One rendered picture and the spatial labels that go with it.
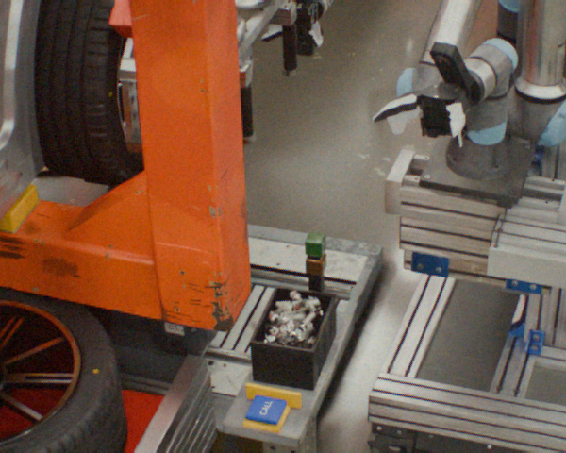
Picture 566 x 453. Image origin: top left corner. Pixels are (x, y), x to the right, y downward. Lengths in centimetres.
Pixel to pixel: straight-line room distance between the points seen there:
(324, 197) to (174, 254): 149
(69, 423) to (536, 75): 120
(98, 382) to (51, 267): 32
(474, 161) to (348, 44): 240
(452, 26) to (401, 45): 265
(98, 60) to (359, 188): 150
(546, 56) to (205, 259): 82
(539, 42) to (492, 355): 98
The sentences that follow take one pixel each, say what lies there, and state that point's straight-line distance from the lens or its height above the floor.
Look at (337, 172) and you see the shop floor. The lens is 416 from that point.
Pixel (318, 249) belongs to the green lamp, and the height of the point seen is 64.
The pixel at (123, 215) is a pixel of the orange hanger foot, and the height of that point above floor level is 78.
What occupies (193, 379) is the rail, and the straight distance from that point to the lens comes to 279.
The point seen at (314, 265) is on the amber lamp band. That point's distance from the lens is 276.
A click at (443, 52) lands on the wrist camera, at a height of 133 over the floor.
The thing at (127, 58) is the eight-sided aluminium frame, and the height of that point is 98.
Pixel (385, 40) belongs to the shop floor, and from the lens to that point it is 503.
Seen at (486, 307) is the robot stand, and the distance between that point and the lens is 327.
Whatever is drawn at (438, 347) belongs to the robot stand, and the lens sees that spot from 314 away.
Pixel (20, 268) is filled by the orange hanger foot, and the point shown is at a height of 59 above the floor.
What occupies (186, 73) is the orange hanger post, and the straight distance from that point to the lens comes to 236.
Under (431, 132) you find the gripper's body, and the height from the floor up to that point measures 118.
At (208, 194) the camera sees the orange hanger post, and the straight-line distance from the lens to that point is 249.
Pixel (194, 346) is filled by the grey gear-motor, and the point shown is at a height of 28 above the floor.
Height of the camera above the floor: 226
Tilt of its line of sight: 35 degrees down
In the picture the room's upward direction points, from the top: 2 degrees counter-clockwise
